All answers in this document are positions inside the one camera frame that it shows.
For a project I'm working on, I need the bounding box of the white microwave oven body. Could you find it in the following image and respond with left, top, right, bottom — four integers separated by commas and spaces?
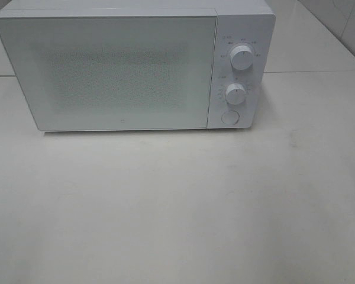
0, 1, 276, 131

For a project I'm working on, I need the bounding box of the round white door button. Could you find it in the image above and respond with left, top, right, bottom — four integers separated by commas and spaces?
221, 111, 240, 125

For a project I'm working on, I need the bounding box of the white timer knob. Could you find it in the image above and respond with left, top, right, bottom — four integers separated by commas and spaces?
225, 83, 247, 105

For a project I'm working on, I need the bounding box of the white microwave door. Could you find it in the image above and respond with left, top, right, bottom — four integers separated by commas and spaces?
0, 17, 216, 131

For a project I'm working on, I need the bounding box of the upper white power knob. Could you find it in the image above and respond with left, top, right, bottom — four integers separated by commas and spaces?
230, 43, 254, 71

